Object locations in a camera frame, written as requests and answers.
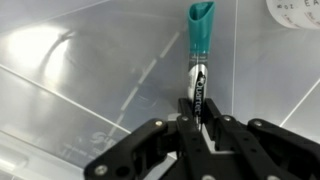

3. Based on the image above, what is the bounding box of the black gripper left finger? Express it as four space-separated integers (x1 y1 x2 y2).
83 98 214 180

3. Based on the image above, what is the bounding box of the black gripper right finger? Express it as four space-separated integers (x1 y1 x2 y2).
203 98 320 180

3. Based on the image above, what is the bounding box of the teal capped marker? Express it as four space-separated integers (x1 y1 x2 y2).
185 0 216 126

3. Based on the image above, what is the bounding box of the clear plastic cup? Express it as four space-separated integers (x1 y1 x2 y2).
265 0 320 30

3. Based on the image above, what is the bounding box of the clear plastic bin lid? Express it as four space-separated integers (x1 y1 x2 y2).
0 0 320 180

